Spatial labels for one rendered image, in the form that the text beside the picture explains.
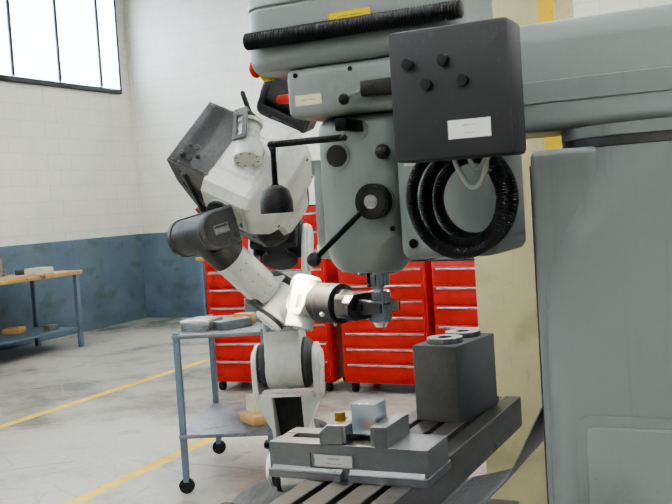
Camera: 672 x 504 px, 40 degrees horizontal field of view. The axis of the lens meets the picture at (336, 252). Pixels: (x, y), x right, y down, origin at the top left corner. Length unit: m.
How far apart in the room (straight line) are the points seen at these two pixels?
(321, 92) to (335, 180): 0.18
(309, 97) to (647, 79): 0.64
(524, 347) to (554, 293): 2.02
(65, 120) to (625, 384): 11.32
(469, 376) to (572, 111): 0.85
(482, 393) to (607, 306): 0.83
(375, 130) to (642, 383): 0.68
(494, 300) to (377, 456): 1.89
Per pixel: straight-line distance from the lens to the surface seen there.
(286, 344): 2.62
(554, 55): 1.74
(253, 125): 2.25
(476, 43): 1.50
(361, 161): 1.85
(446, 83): 1.51
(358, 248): 1.87
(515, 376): 3.71
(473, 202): 1.75
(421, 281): 6.84
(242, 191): 2.27
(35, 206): 12.05
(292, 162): 2.32
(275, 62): 1.92
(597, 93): 1.71
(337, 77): 1.86
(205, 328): 4.95
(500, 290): 3.67
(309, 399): 2.65
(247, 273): 2.30
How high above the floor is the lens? 1.46
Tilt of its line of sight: 3 degrees down
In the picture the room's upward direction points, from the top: 4 degrees counter-clockwise
